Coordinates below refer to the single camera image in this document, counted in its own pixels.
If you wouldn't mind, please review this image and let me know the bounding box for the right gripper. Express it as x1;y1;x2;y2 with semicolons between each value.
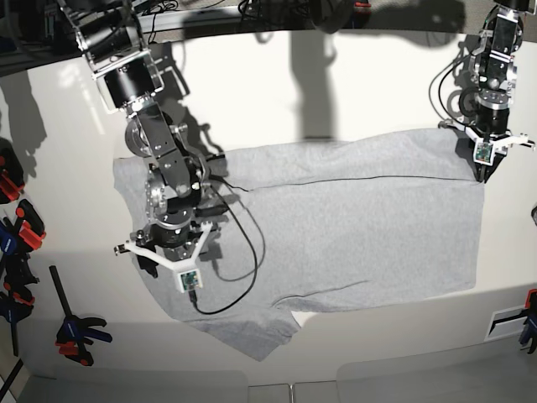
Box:
113;219;222;279

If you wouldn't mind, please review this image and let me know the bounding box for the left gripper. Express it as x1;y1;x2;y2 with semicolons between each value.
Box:
439;98;536;183

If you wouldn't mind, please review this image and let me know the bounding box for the grey T-shirt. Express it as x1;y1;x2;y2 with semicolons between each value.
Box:
112;128;487;362

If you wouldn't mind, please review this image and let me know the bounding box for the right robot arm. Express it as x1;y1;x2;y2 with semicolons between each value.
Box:
58;1;226;277

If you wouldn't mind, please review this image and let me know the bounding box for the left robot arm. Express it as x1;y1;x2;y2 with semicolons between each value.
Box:
440;1;536;183

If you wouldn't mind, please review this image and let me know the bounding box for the clamp with long black bar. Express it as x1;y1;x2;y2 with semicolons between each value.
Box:
49;265;112;367

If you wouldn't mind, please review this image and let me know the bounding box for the orange black clamp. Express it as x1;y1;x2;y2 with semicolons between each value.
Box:
13;199;46;254
1;147;25;205

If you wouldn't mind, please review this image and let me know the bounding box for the white label plate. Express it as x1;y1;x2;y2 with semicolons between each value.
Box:
484;306;526;342

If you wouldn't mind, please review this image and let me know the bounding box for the blue black clamp left edge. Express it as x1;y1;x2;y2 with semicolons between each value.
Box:
1;217;39;357

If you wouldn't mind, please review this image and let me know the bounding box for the blue clamp right edge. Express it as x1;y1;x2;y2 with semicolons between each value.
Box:
519;289;537;354

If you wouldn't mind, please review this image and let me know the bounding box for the upper orange black clamp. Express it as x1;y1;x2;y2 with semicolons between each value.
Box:
1;147;25;205

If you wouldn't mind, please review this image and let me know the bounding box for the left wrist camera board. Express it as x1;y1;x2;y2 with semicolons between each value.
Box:
473;141;493;166

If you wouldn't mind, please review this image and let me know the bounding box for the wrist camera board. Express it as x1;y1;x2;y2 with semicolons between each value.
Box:
473;141;493;166
175;268;203;294

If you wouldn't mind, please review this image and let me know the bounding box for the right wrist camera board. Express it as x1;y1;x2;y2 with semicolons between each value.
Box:
175;268;203;294

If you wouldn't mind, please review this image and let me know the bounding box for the black camera cable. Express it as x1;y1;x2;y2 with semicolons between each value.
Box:
188;175;266;315

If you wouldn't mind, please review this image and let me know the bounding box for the black camera mount top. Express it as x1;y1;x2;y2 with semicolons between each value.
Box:
307;0;372;34

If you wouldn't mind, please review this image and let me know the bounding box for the aluminium rail top left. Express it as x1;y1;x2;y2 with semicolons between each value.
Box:
138;5;241;34

